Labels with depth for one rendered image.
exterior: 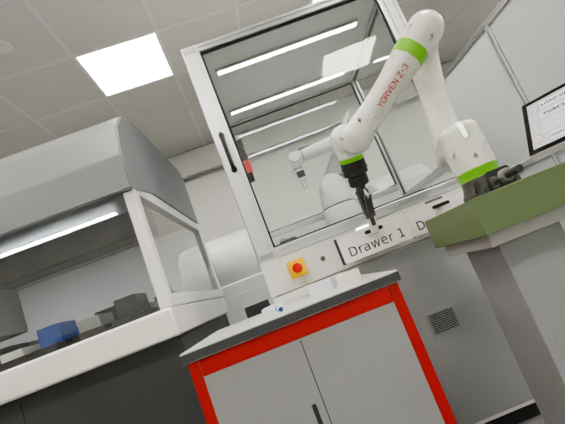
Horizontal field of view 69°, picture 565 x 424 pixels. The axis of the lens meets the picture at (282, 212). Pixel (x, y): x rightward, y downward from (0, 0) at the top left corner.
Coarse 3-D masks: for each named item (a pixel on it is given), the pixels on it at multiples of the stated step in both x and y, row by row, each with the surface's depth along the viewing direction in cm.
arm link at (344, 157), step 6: (342, 126) 146; (336, 132) 148; (330, 138) 152; (336, 138) 146; (330, 144) 153; (336, 144) 147; (336, 150) 152; (342, 156) 151; (348, 156) 150; (354, 156) 150; (360, 156) 151; (342, 162) 152; (348, 162) 151
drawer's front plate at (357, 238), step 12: (396, 216) 165; (384, 228) 164; (396, 228) 164; (408, 228) 164; (336, 240) 164; (348, 240) 164; (360, 240) 164; (372, 240) 164; (396, 240) 164; (408, 240) 164; (348, 252) 163; (360, 252) 163; (372, 252) 163
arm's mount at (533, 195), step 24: (552, 168) 111; (504, 192) 109; (528, 192) 109; (552, 192) 110; (456, 216) 119; (480, 216) 108; (504, 216) 108; (528, 216) 108; (432, 240) 139; (456, 240) 124
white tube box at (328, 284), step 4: (332, 276) 146; (324, 280) 135; (328, 280) 135; (332, 280) 139; (312, 284) 148; (316, 284) 136; (320, 284) 135; (324, 284) 135; (328, 284) 135; (332, 284) 134; (308, 288) 136; (312, 288) 136; (316, 288) 135; (320, 288) 135; (324, 288) 135; (328, 288) 135; (332, 288) 134; (312, 292) 136; (316, 292) 135; (320, 292) 135; (324, 292) 135; (312, 296) 135
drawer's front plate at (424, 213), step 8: (440, 200) 173; (456, 200) 173; (424, 208) 173; (440, 208) 172; (448, 208) 172; (408, 216) 172; (416, 216) 172; (424, 216) 172; (432, 216) 172; (408, 224) 172; (416, 232) 171; (424, 232) 171
